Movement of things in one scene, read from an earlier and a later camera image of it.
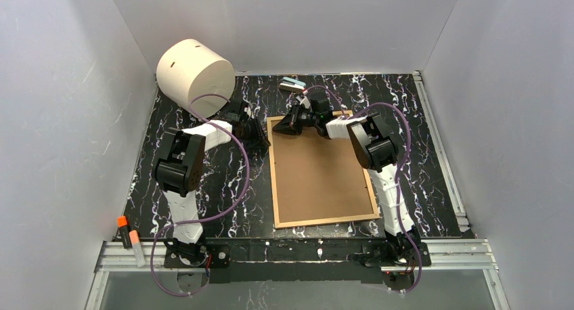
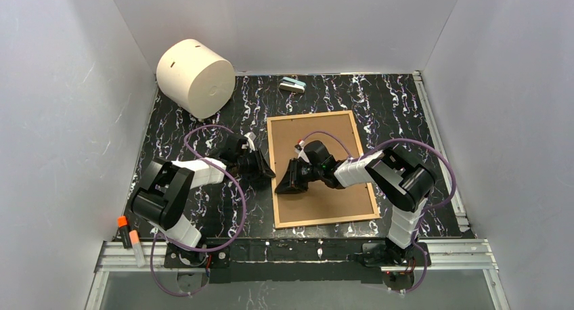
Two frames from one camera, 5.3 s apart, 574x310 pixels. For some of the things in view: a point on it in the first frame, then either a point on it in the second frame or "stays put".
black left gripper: (250, 126) -> (258, 164)
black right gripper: (295, 119) -> (297, 174)
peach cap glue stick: (137, 248) stays put
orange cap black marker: (122, 224) stays put
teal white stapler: (292, 84) stays put
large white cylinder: (189, 68) stays put
